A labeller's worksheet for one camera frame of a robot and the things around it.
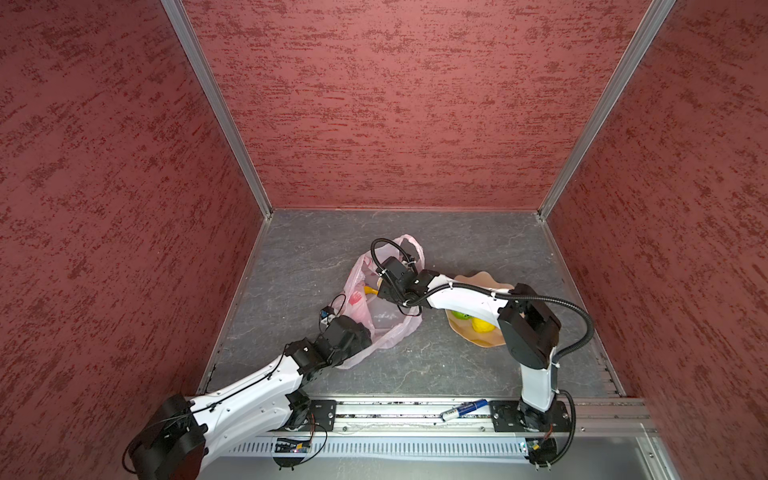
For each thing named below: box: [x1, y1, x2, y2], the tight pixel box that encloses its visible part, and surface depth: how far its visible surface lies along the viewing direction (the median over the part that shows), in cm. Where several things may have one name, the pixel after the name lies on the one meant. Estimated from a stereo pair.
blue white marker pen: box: [440, 399, 489, 422], surface depth 76 cm
